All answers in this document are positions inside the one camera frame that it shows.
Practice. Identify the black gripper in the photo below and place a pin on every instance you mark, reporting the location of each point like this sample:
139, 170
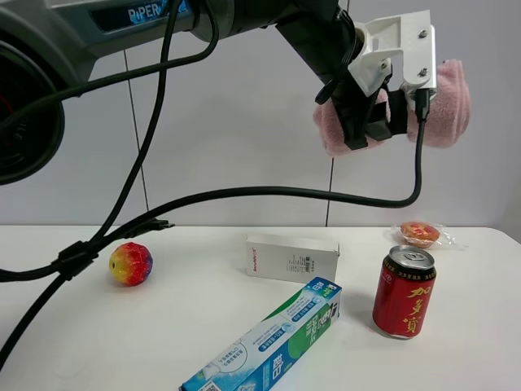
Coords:
327, 40

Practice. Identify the pink towel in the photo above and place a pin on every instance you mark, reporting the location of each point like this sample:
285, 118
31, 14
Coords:
448, 117

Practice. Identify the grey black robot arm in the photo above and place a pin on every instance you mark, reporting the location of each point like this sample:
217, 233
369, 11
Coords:
49, 48

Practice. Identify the wrapped egg tart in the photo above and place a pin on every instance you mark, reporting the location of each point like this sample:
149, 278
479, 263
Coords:
425, 235

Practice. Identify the white cardboard box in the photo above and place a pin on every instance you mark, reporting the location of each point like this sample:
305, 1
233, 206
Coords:
292, 259

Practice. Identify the red drink can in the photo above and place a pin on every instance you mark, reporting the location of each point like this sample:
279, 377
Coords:
405, 285

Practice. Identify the blue green toothpaste box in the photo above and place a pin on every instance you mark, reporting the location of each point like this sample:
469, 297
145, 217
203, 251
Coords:
262, 356

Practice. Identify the rainbow spiky ball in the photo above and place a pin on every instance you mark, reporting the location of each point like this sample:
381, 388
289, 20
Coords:
130, 264

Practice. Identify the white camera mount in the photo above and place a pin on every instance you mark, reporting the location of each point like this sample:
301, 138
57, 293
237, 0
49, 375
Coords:
411, 36

